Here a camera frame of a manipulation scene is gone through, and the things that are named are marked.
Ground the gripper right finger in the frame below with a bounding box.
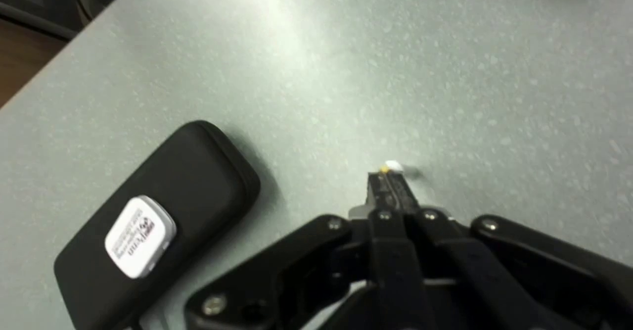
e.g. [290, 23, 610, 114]
[388, 172, 633, 330]

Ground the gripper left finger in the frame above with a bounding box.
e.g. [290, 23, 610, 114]
[184, 172, 427, 330]

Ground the black case with white label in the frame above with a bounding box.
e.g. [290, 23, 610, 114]
[53, 120, 262, 330]

